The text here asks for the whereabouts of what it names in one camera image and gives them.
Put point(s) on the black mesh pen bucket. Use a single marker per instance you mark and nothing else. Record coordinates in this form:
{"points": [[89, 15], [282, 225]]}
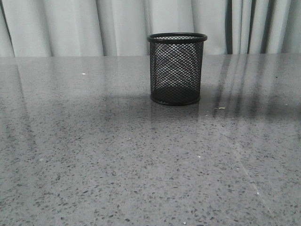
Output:
{"points": [[175, 67]]}

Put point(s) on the grey curtain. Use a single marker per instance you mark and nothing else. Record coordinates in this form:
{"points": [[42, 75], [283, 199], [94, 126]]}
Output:
{"points": [[75, 28]]}

